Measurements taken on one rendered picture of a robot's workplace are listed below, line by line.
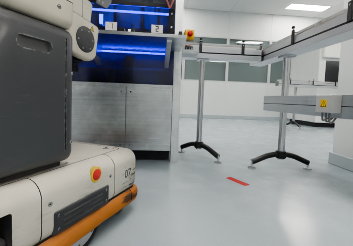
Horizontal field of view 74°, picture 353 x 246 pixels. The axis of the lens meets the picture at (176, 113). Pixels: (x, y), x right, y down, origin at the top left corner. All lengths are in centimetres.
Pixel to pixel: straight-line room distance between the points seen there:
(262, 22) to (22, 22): 695
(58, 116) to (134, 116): 114
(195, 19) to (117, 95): 524
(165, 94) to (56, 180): 124
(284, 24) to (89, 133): 660
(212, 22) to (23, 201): 656
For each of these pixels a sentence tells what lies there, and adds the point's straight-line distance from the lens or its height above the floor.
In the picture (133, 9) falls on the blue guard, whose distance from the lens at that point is 194.
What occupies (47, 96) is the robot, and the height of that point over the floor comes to 49.
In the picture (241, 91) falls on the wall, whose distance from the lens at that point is 685.
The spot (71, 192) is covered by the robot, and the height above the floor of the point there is 22.
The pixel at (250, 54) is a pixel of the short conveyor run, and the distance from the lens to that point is 210.
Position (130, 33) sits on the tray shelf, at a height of 87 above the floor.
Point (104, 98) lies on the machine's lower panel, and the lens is 185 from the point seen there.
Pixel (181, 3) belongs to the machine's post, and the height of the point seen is 122.
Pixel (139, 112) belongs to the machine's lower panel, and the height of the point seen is 39.
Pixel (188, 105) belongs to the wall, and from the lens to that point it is 648.
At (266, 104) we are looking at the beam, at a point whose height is 48.
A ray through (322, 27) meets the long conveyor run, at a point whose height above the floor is 91.
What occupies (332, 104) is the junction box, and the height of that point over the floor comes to 50.
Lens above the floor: 49
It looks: 3 degrees down
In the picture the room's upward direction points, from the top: 2 degrees clockwise
